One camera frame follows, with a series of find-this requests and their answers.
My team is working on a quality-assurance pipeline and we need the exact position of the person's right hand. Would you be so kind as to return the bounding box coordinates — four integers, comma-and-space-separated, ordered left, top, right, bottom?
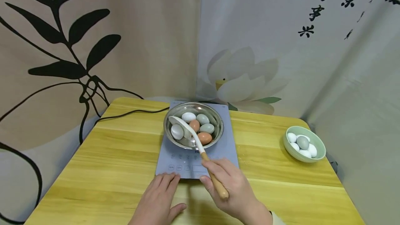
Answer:
199, 158, 272, 225

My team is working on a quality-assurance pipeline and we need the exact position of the person's left hand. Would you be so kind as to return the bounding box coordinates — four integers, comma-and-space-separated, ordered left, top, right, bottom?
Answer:
128, 172, 188, 225

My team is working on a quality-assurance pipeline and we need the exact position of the white ladle with wooden handle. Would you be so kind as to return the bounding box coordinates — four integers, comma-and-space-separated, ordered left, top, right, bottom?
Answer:
168, 115, 230, 200

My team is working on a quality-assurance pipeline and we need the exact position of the person's right forearm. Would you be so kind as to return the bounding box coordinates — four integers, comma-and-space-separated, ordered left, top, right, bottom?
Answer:
247, 208, 286, 225

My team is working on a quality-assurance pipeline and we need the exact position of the blue-grey induction cooker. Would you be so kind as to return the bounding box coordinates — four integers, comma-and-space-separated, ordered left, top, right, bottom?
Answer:
155, 101, 240, 180

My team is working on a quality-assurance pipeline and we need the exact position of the stainless steel bowl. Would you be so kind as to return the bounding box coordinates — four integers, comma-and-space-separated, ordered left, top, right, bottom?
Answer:
163, 102, 225, 150

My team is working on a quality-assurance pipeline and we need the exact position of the light green ceramic bowl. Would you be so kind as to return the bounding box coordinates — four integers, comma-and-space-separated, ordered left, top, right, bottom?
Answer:
283, 126, 326, 163

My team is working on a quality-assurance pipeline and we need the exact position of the grey egg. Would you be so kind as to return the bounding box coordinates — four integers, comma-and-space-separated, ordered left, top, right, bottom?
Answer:
297, 136, 310, 150

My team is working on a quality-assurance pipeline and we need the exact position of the black power cable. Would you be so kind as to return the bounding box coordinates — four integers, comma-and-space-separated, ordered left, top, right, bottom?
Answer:
94, 107, 171, 125

